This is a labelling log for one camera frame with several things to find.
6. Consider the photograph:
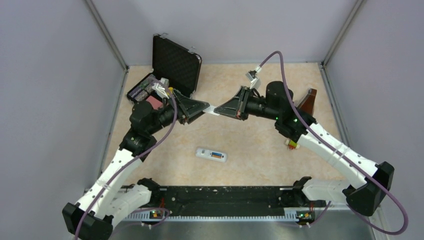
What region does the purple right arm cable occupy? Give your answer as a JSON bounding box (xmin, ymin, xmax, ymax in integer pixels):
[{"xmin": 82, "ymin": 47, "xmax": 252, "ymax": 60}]
[{"xmin": 258, "ymin": 50, "xmax": 410, "ymax": 236}]

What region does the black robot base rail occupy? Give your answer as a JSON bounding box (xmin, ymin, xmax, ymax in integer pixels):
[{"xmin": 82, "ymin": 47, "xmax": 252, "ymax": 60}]
[{"xmin": 117, "ymin": 185, "xmax": 329, "ymax": 223}]

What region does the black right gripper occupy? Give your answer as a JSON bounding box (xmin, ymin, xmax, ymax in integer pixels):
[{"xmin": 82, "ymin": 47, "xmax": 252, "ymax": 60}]
[{"xmin": 215, "ymin": 86, "xmax": 280, "ymax": 121}]

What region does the brown wooden metronome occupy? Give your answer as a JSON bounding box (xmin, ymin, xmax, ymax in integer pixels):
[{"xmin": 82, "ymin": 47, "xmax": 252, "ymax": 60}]
[{"xmin": 296, "ymin": 88, "xmax": 317, "ymax": 116}]

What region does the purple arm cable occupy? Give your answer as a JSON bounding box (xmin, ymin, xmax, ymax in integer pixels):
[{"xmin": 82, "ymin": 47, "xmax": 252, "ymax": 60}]
[
  {"xmin": 258, "ymin": 50, "xmax": 410, "ymax": 236},
  {"xmin": 73, "ymin": 77, "xmax": 178, "ymax": 240}
]

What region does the colourful toy brick stack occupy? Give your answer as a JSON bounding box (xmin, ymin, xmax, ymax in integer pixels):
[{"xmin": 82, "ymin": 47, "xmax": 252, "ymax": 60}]
[{"xmin": 285, "ymin": 139, "xmax": 300, "ymax": 150}]

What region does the purple chip row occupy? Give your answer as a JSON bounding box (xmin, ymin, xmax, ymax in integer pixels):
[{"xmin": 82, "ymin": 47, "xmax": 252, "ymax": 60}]
[{"xmin": 128, "ymin": 75, "xmax": 155, "ymax": 101}]

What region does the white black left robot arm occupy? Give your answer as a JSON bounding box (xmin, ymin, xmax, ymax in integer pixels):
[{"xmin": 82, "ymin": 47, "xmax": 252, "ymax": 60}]
[{"xmin": 62, "ymin": 89, "xmax": 210, "ymax": 240}]

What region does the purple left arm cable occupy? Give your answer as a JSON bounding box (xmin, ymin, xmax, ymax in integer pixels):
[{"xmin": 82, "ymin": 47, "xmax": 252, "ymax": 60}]
[{"xmin": 73, "ymin": 77, "xmax": 178, "ymax": 240}]

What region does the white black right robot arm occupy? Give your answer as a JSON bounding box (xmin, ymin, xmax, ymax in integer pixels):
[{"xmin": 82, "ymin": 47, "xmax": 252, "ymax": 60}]
[{"xmin": 214, "ymin": 81, "xmax": 394, "ymax": 217}]

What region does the pink playing card deck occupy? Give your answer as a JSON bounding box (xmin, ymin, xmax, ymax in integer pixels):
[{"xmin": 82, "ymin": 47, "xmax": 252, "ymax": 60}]
[{"xmin": 146, "ymin": 96, "xmax": 163, "ymax": 110}]

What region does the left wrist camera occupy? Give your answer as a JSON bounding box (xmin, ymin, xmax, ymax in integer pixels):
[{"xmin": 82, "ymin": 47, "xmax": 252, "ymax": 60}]
[{"xmin": 152, "ymin": 77, "xmax": 170, "ymax": 99}]

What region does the black poker chip case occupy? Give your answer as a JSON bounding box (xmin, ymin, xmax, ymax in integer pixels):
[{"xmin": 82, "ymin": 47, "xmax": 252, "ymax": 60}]
[{"xmin": 126, "ymin": 33, "xmax": 203, "ymax": 104}]

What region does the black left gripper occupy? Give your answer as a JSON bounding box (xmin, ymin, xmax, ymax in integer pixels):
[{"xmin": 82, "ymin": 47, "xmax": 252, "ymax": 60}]
[{"xmin": 147, "ymin": 88, "xmax": 210, "ymax": 135}]

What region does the blue tan chip row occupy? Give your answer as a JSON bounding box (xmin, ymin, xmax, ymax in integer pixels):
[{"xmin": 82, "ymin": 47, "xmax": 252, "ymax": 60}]
[{"xmin": 133, "ymin": 82, "xmax": 154, "ymax": 102}]

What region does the white remote control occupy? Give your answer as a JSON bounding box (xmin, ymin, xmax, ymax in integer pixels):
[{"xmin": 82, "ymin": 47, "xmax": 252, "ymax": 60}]
[{"xmin": 194, "ymin": 147, "xmax": 228, "ymax": 163}]

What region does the white battery cover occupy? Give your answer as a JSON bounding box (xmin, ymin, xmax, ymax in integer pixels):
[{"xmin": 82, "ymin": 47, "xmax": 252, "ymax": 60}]
[{"xmin": 203, "ymin": 105, "xmax": 220, "ymax": 116}]

